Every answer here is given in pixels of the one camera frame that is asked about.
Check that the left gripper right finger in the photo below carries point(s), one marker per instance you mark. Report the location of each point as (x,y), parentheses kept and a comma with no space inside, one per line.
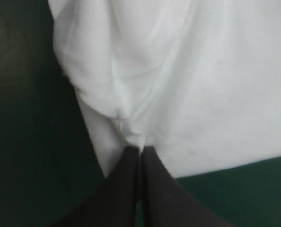
(164,198)

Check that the white T-shirt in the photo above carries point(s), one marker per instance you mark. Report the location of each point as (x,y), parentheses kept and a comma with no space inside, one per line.
(178,82)

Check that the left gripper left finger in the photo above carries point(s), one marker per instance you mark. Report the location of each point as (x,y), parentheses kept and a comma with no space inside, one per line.
(116,196)

